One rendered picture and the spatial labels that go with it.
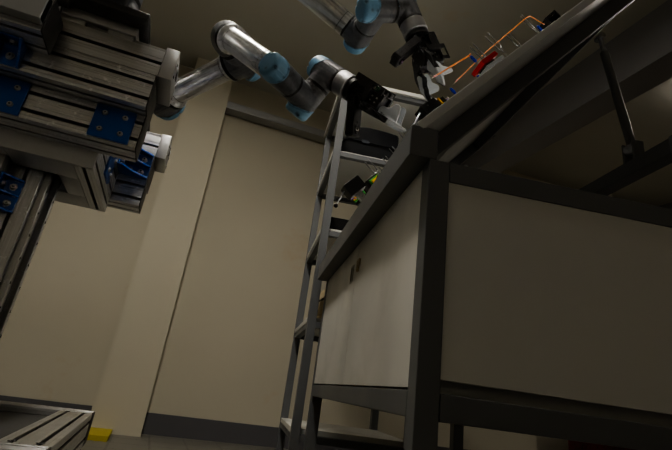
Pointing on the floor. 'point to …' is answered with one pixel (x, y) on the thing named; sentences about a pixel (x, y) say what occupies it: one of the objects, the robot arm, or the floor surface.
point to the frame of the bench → (427, 361)
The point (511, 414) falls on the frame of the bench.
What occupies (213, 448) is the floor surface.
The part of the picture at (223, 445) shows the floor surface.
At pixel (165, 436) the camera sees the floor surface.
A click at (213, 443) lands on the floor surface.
